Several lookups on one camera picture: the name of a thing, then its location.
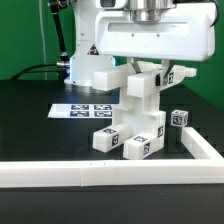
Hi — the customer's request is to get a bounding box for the white marker base plate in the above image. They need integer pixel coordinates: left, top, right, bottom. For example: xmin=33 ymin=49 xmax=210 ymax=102
xmin=48 ymin=104 xmax=112 ymax=119

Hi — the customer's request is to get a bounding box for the black cable bundle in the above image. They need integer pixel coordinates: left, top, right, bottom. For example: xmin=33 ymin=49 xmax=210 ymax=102
xmin=9 ymin=63 xmax=69 ymax=81

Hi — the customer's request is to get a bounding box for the white chair seat part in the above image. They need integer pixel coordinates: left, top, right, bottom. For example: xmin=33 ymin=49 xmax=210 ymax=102
xmin=112 ymin=90 xmax=166 ymax=152

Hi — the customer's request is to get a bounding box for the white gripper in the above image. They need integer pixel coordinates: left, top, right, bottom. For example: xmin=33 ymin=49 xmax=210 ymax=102
xmin=95 ymin=3 xmax=216 ymax=86

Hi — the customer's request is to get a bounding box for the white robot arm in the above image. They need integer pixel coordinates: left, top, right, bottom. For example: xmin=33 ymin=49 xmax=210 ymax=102
xmin=65 ymin=0 xmax=220 ymax=93

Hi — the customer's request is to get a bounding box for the white U-shaped fence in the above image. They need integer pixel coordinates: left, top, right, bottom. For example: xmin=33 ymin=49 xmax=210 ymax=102
xmin=0 ymin=127 xmax=224 ymax=188

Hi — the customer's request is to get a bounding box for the small tagged cube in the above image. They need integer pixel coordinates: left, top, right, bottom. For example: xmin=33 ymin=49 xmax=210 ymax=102
xmin=171 ymin=110 xmax=188 ymax=127

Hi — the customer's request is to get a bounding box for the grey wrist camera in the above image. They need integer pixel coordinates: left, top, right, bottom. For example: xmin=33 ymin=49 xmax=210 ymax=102
xmin=96 ymin=0 xmax=128 ymax=10

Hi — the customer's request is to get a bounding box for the white chair back frame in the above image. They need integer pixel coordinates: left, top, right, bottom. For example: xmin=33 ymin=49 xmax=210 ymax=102
xmin=93 ymin=61 xmax=197 ymax=98

